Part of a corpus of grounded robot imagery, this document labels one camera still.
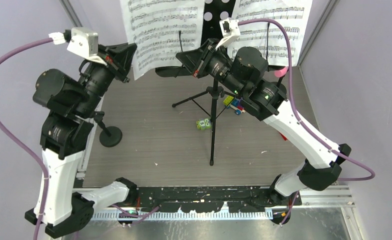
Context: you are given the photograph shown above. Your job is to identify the green owl number block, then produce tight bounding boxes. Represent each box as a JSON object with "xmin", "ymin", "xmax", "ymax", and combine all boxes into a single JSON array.
[{"xmin": 196, "ymin": 118, "xmax": 212, "ymax": 131}]

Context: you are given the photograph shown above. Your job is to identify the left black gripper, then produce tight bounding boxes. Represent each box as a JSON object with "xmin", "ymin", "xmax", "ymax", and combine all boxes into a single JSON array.
[{"xmin": 75, "ymin": 41, "xmax": 137, "ymax": 117}]

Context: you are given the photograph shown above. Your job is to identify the black left microphone stand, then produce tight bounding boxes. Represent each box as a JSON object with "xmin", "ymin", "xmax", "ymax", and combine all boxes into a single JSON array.
[{"xmin": 93, "ymin": 111, "xmax": 123, "ymax": 148}]

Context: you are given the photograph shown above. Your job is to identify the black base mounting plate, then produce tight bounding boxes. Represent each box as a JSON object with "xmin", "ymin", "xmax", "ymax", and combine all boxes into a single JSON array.
[{"xmin": 125, "ymin": 186, "xmax": 296, "ymax": 213}]

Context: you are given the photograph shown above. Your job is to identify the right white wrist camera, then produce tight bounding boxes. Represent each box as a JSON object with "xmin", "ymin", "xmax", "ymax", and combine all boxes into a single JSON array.
[{"xmin": 215, "ymin": 17, "xmax": 240, "ymax": 50}]

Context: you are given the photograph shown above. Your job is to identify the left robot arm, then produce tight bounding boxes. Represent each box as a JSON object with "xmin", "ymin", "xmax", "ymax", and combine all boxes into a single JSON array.
[{"xmin": 25, "ymin": 43, "xmax": 138, "ymax": 239}]

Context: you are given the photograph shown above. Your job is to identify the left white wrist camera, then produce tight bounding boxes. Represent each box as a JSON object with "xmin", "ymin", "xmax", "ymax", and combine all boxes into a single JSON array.
[{"xmin": 67, "ymin": 27, "xmax": 104, "ymax": 64}]

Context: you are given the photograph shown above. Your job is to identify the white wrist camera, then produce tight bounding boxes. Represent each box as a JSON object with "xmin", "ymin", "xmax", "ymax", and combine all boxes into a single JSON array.
[
  {"xmin": 215, "ymin": 17, "xmax": 240, "ymax": 50},
  {"xmin": 67, "ymin": 27, "xmax": 104, "ymax": 64}
]

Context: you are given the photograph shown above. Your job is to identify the black round microphone stand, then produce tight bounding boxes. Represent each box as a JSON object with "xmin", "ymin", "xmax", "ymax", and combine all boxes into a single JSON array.
[{"xmin": 276, "ymin": 76, "xmax": 287, "ymax": 95}]

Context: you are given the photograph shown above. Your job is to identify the colourful toy brick car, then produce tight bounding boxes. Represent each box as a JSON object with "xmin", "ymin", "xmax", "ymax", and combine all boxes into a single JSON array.
[{"xmin": 223, "ymin": 96, "xmax": 246, "ymax": 115}]

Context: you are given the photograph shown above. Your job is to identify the red white cube block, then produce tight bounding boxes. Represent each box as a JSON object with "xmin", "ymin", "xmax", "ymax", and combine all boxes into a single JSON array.
[{"xmin": 280, "ymin": 133, "xmax": 288, "ymax": 141}]

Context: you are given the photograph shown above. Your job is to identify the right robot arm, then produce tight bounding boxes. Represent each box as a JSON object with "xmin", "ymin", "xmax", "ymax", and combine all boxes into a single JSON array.
[{"xmin": 174, "ymin": 38, "xmax": 343, "ymax": 207}]

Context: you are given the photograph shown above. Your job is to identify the sheet music page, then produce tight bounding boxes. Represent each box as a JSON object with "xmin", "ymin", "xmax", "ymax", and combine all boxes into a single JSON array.
[
  {"xmin": 228, "ymin": 0, "xmax": 312, "ymax": 67},
  {"xmin": 120, "ymin": 0, "xmax": 205, "ymax": 80}
]

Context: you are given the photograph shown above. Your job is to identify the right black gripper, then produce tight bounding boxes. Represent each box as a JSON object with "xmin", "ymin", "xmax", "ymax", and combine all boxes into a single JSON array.
[{"xmin": 176, "ymin": 38, "xmax": 245, "ymax": 97}]

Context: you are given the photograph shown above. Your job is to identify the pink toy microphone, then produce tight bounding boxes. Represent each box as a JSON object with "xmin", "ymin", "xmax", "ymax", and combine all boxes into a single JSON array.
[{"xmin": 274, "ymin": 66, "xmax": 288, "ymax": 78}]

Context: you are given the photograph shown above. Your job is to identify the black music stand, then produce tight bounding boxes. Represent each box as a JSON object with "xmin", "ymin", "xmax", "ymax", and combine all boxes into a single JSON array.
[{"xmin": 172, "ymin": 0, "xmax": 236, "ymax": 166}]

